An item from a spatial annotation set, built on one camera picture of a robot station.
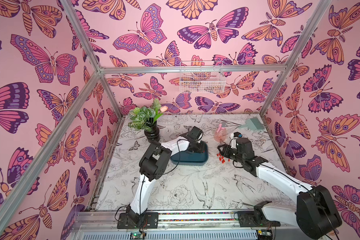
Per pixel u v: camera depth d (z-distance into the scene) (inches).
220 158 37.4
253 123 44.6
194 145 31.0
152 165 21.9
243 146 25.7
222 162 37.0
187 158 38.3
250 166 24.2
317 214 15.9
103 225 29.2
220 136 41.8
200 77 37.3
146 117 34.4
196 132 31.8
